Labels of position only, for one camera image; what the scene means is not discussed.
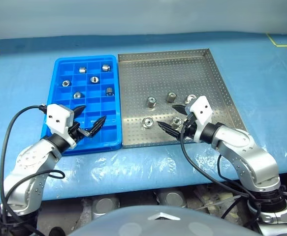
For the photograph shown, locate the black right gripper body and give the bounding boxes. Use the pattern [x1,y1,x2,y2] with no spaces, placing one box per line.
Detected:
[181,113,198,141]

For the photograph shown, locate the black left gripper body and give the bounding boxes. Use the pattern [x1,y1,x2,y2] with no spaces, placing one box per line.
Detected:
[69,121,92,143]

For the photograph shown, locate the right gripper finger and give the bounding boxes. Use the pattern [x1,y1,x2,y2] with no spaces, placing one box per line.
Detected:
[172,104,189,116]
[157,121,182,140]

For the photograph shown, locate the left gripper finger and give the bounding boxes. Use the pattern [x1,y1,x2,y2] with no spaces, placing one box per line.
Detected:
[72,105,87,121]
[85,115,107,138]

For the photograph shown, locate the perforated metal tray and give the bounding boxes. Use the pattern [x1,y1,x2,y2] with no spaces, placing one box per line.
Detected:
[118,48,248,149]

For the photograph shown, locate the blue compartment tray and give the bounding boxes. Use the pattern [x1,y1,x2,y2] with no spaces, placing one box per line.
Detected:
[41,55,123,156]

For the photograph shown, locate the grey round cylinder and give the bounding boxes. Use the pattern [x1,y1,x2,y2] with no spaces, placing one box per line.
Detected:
[91,196,121,219]
[157,189,187,208]

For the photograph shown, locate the grey robot torso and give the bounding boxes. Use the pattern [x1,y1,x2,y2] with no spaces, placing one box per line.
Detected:
[69,205,262,236]

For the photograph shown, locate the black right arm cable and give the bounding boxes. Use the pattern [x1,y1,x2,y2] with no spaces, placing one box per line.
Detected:
[179,117,263,229]

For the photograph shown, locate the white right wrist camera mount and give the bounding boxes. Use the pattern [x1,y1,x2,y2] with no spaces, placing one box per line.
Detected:
[185,96,214,143]

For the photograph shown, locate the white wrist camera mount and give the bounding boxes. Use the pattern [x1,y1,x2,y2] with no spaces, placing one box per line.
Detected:
[46,104,78,150]
[185,96,214,143]

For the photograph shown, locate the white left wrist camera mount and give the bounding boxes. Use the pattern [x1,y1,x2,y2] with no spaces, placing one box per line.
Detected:
[46,104,78,150]

